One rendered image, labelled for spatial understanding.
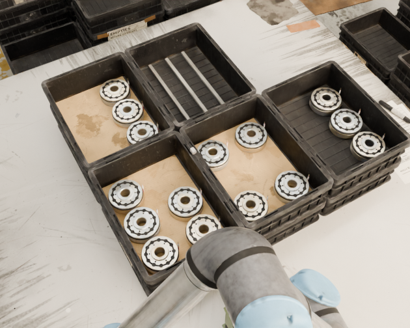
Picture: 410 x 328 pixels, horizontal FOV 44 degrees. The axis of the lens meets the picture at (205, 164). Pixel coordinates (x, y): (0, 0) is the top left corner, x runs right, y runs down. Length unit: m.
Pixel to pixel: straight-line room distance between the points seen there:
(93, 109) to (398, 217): 1.07
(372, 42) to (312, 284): 1.91
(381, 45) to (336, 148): 1.32
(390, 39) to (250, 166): 1.58
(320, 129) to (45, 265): 0.98
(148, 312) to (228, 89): 0.99
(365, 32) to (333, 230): 1.55
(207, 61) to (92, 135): 0.51
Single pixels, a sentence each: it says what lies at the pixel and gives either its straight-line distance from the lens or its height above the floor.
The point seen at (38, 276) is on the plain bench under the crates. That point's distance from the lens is 1.64.
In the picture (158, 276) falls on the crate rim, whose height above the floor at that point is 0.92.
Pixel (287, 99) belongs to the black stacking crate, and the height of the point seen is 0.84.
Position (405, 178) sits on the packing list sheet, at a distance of 1.84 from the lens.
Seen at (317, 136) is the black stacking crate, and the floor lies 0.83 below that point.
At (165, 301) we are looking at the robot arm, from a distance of 0.98.
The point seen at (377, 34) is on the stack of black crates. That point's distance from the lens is 2.99.
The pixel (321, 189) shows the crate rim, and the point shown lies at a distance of 1.46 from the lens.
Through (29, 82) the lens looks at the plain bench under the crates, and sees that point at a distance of 2.11.
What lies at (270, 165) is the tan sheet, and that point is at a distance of 1.60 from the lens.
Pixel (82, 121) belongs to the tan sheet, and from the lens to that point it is 1.75.
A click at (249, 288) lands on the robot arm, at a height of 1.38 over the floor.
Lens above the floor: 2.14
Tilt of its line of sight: 56 degrees down
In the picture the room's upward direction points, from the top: 1 degrees counter-clockwise
